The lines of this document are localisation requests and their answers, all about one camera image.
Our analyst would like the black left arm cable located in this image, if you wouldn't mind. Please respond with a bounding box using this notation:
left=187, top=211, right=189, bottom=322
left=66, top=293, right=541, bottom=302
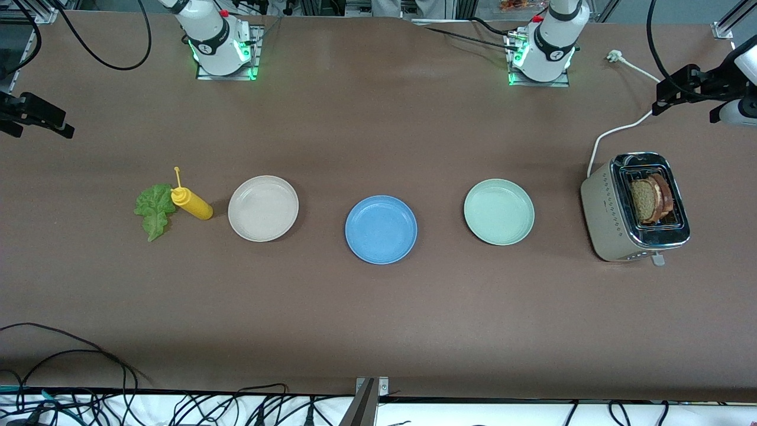
left=646, top=0, right=710, bottom=101

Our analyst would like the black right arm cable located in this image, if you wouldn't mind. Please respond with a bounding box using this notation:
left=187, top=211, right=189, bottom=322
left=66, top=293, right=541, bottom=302
left=0, top=0, right=153, bottom=80

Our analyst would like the metal table edge bracket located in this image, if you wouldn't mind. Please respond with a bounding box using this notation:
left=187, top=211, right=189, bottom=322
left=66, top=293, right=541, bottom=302
left=338, top=377, right=390, bottom=426

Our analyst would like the beige round plate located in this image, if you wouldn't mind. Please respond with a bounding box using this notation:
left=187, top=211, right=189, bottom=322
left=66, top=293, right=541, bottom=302
left=228, top=175, right=300, bottom=243

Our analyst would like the thin black base cable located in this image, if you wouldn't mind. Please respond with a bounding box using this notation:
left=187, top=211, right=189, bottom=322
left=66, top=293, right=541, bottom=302
left=423, top=17, right=524, bottom=53

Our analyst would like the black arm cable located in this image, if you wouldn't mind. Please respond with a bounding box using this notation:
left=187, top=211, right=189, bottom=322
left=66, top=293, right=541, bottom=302
left=646, top=0, right=710, bottom=101
left=0, top=0, right=153, bottom=80

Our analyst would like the white toaster power cord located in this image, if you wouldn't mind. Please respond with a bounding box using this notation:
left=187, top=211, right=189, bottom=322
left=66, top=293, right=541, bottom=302
left=587, top=50, right=668, bottom=178

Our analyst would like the blue round plate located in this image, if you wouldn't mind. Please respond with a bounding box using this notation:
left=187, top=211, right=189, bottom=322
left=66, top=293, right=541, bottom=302
left=345, top=195, right=418, bottom=265

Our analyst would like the green lettuce leaf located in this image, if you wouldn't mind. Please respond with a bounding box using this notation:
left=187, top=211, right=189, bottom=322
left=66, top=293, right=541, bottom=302
left=134, top=183, right=177, bottom=243

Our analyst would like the beige chrome toaster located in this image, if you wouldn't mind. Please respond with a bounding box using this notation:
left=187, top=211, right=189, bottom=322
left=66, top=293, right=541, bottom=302
left=580, top=151, right=691, bottom=266

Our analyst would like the aluminium frame profile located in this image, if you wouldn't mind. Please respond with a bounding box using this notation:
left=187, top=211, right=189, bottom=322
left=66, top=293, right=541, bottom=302
left=0, top=0, right=80, bottom=24
left=713, top=0, right=757, bottom=41

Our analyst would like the looped black floor cable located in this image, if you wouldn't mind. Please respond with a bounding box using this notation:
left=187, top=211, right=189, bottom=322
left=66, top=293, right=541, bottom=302
left=0, top=349, right=140, bottom=394

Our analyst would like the dark crust bread slice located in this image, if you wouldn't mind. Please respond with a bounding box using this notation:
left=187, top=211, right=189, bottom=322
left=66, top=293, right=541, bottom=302
left=648, top=173, right=675, bottom=217

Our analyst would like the long black floor cable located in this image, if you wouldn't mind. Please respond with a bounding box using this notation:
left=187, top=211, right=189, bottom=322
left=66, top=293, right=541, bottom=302
left=0, top=322, right=151, bottom=388

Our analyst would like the green round plate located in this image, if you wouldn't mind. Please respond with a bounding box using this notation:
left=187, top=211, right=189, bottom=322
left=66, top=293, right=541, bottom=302
left=463, top=178, right=536, bottom=246

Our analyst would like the person in light clothes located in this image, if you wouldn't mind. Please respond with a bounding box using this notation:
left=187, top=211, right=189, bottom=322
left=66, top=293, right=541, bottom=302
left=371, top=0, right=457, bottom=21

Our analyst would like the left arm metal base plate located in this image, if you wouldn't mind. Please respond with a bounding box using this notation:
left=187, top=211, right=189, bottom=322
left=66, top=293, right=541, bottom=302
left=506, top=33, right=571, bottom=88

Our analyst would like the yellow squeeze bottle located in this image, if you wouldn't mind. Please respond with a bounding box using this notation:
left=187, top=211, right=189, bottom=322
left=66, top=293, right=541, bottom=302
left=170, top=166, right=214, bottom=221

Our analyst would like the light brown bread slice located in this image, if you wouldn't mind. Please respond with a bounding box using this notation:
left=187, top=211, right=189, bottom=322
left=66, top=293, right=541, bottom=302
left=628, top=177, right=662, bottom=224

